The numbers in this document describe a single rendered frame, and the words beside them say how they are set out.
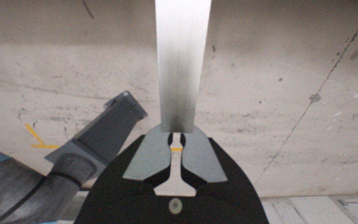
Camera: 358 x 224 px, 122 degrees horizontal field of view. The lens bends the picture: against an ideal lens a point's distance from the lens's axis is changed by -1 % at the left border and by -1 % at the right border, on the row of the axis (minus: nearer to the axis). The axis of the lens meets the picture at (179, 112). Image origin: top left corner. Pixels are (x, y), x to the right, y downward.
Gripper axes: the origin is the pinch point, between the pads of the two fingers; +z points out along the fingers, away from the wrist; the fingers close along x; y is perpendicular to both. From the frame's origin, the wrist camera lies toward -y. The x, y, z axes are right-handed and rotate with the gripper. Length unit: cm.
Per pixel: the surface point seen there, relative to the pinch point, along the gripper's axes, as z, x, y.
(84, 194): 76, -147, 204
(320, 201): 79, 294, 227
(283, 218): 56, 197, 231
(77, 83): 84, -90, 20
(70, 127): 85, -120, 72
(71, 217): 57, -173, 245
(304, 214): 61, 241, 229
